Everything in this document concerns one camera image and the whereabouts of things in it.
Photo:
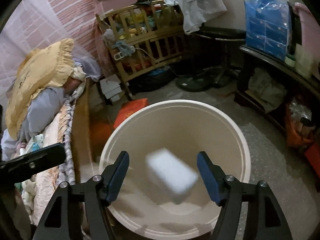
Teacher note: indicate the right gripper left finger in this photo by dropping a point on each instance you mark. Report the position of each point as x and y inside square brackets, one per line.
[63, 215]

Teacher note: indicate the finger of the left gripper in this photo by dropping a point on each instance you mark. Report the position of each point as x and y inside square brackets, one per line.
[35, 162]

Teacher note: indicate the white box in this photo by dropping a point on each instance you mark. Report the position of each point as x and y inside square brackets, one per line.
[173, 176]

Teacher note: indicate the white trash bucket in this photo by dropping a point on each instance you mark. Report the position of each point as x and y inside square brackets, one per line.
[163, 195]

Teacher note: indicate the pink embroidered bedspread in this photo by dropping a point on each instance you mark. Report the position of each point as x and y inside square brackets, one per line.
[37, 190]

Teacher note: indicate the brown white fleece blanket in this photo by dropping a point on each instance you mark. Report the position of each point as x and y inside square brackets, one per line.
[66, 170]

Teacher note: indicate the grey blue quilt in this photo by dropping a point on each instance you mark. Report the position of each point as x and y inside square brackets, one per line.
[41, 112]

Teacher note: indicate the red gift box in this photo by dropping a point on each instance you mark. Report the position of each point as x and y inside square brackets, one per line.
[129, 108]

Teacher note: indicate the yellow ruffled pillow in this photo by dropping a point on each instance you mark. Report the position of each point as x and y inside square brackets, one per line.
[48, 67]

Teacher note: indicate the black fan base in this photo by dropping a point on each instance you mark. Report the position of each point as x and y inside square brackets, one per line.
[192, 84]

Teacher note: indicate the wooden baby crib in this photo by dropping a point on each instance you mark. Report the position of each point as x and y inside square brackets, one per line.
[141, 38]

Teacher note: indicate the pink storage bin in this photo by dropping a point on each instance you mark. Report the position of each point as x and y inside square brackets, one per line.
[310, 29]

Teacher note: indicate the white plastic bag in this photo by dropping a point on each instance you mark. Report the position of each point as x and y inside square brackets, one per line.
[197, 12]

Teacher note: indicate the wooden bed frame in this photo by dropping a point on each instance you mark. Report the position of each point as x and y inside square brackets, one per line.
[90, 130]

